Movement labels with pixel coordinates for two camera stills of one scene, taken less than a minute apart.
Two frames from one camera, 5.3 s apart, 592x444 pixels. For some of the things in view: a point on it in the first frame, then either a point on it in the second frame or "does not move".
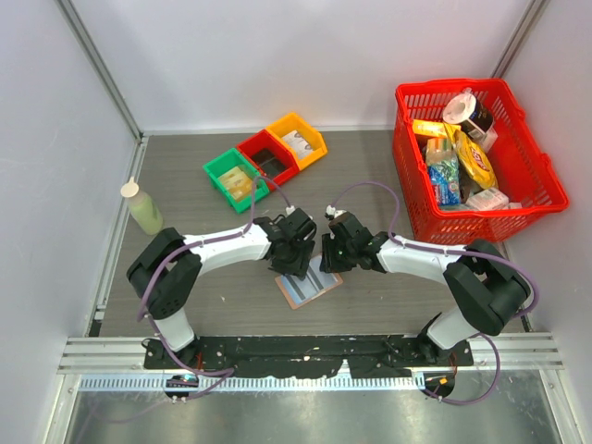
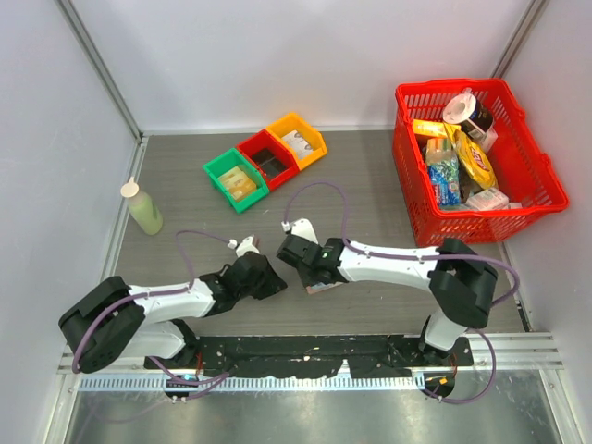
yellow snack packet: [434, 129] does not move
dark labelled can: [479, 121] does not move
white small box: [487, 200] does not move
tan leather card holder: [290, 298] to [321, 287]
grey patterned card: [303, 148] does not move
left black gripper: [300, 266] to [273, 283]
